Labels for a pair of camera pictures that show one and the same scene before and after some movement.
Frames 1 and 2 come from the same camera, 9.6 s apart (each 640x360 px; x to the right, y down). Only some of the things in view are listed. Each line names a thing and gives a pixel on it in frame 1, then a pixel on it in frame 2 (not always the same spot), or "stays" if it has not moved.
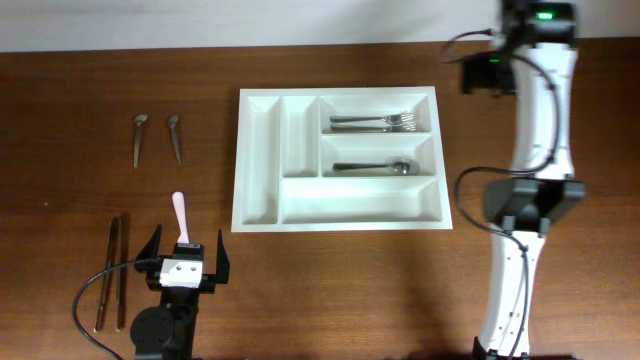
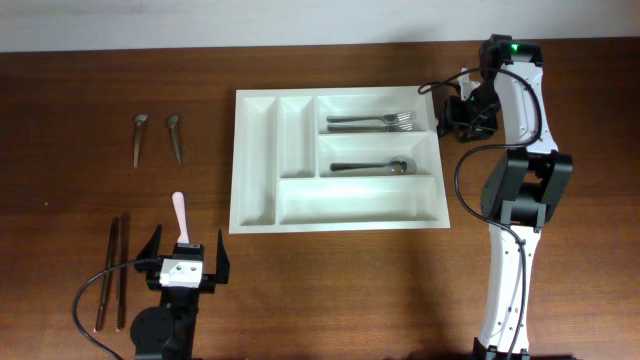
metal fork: x=404 y=118 stays
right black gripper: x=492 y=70 -> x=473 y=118
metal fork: x=402 y=128 stays
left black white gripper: x=146 y=261 stays
